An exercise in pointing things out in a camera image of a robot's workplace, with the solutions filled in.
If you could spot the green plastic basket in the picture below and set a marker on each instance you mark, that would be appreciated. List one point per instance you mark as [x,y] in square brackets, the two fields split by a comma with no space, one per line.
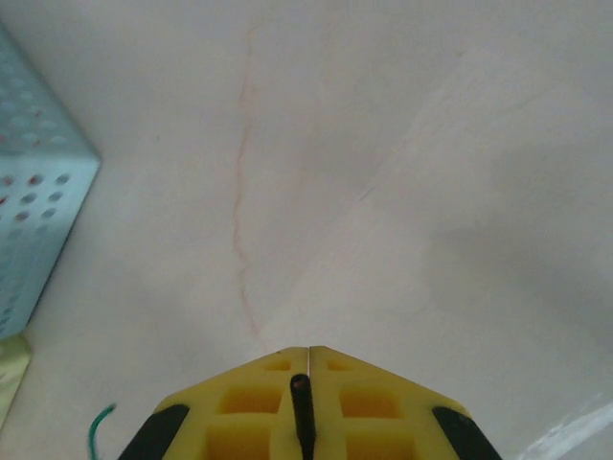
[12,354]

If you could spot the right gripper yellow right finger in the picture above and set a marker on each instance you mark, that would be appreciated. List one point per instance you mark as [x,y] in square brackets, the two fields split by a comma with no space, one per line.
[373,412]

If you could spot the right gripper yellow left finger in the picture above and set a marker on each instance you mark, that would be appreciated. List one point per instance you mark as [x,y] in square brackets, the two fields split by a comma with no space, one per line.
[239,407]

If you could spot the blue plastic basket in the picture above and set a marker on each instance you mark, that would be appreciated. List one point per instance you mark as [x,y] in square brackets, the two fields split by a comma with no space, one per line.
[48,158]

